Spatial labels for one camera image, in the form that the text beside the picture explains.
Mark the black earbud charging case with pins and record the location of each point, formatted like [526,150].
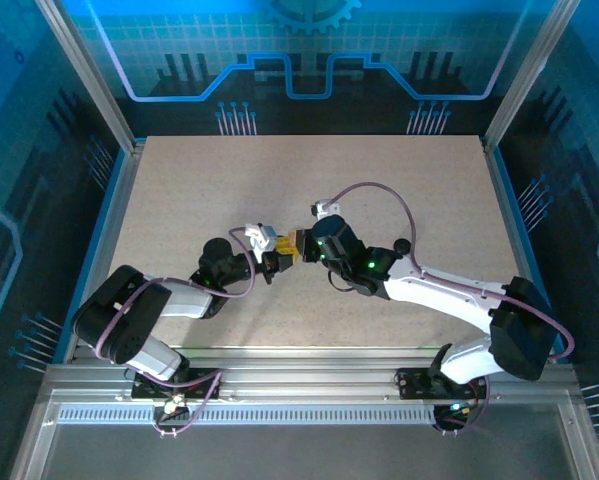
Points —
[403,246]

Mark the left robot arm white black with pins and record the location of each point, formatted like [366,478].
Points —
[119,310]

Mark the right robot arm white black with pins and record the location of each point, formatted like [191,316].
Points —
[439,295]

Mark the small circuit board with LED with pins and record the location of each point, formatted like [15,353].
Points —
[173,406]
[451,412]

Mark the grey metal lower panel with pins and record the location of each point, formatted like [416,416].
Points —
[299,450]

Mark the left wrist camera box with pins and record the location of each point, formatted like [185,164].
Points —
[261,237]

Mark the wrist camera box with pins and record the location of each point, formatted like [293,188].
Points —
[261,237]
[323,207]

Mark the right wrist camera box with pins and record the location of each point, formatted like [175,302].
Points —
[323,207]

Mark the blue-edged aluminium side rail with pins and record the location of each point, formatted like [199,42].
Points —
[120,200]
[504,200]

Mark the aluminium frame rail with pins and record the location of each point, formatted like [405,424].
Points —
[304,375]

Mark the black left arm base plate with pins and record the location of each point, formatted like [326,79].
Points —
[204,384]

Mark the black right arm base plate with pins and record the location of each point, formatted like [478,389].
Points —
[414,384]

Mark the aluminium frame post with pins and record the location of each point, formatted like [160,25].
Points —
[529,75]
[90,75]

